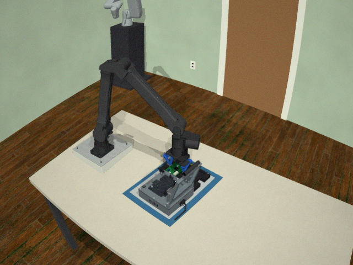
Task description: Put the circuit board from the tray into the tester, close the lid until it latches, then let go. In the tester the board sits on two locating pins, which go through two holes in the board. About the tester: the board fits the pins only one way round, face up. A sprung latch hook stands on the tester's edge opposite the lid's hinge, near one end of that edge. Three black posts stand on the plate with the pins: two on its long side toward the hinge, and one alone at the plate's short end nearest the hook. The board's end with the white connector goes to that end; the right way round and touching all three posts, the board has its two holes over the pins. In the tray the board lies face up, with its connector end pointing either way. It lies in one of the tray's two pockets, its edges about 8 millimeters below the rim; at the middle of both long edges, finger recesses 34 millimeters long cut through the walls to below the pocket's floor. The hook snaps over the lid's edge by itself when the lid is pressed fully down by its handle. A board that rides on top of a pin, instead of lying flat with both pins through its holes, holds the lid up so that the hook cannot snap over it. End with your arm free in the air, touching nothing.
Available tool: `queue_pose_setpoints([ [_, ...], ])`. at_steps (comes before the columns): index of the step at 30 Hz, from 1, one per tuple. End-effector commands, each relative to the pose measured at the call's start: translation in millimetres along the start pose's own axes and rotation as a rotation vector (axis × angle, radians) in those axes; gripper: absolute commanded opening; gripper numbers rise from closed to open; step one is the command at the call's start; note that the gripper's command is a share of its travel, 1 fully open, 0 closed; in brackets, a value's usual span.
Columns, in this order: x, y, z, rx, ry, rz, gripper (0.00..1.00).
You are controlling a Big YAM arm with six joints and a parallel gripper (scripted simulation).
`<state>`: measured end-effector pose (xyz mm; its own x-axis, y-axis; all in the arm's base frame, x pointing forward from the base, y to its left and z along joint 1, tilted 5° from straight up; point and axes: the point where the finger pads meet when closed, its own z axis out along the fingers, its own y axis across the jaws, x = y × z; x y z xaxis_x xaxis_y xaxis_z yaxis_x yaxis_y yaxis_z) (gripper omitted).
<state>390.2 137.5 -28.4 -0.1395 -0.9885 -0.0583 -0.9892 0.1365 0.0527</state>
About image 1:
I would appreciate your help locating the green circuit board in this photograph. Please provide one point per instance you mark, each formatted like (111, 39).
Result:
(174, 169)

